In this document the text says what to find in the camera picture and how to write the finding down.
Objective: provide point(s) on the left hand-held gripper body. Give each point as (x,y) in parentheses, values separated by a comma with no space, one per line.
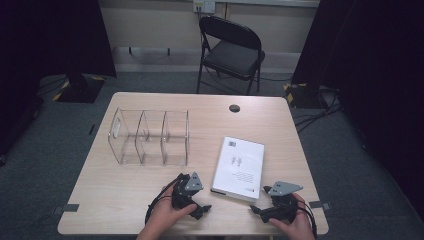
(191,183)

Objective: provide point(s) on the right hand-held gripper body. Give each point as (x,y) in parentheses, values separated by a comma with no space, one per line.
(283,188)

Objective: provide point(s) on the white book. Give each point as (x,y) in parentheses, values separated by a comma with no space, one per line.
(238,168)

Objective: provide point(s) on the clear acrylic file organizer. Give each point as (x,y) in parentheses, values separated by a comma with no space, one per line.
(150,138)

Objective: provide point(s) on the person's left hand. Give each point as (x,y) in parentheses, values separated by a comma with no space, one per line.
(163,216)

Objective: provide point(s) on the person's right hand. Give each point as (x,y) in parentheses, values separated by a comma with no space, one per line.
(296,230)

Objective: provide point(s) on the grey tape strip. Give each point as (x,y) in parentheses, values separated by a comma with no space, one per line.
(66,208)
(320,205)

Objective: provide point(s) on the black stand base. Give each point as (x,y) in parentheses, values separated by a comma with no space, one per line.
(80,88)
(301,96)

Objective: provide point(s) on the black folding chair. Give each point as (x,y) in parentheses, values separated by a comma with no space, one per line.
(231,56)

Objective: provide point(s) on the black curtain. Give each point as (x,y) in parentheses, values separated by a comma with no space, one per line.
(373,66)
(50,40)

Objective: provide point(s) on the white wall socket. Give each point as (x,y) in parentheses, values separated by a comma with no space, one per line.
(204,6)

